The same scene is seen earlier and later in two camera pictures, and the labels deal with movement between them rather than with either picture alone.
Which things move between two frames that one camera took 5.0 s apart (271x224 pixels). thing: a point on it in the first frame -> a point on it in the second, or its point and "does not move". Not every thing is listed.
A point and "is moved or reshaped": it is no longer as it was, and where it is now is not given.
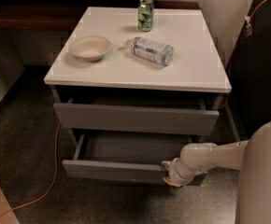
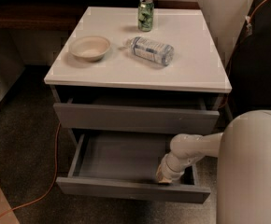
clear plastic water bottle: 150,50 does not move
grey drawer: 125,157 is moved or reshaped
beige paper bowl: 91,49 does not move
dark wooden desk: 57,12 does not move
